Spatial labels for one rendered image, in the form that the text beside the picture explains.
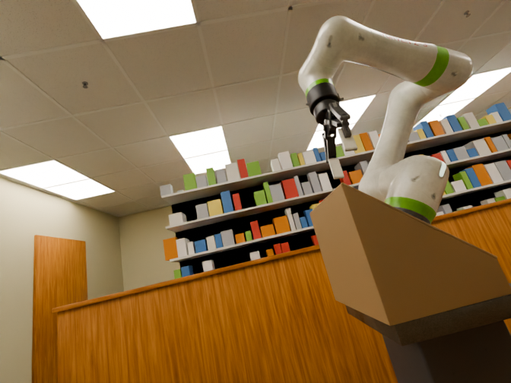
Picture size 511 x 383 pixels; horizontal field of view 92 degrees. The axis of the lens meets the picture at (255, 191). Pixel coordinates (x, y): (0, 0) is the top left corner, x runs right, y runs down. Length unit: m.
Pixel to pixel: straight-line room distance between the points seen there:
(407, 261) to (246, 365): 1.43
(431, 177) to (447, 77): 0.36
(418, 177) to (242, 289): 1.32
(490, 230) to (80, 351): 2.89
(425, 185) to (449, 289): 0.28
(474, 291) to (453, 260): 0.07
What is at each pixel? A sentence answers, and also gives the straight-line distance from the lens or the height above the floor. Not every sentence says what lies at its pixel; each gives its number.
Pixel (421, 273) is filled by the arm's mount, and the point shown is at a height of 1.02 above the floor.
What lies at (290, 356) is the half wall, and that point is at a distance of 1.88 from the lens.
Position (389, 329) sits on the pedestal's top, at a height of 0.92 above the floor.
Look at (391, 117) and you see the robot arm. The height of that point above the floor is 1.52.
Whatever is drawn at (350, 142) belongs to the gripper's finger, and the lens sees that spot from 0.66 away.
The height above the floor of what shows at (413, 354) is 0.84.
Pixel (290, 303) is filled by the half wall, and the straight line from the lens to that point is 1.81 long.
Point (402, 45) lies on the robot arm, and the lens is 0.95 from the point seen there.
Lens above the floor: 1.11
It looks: 16 degrees up
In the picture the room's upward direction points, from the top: 14 degrees counter-clockwise
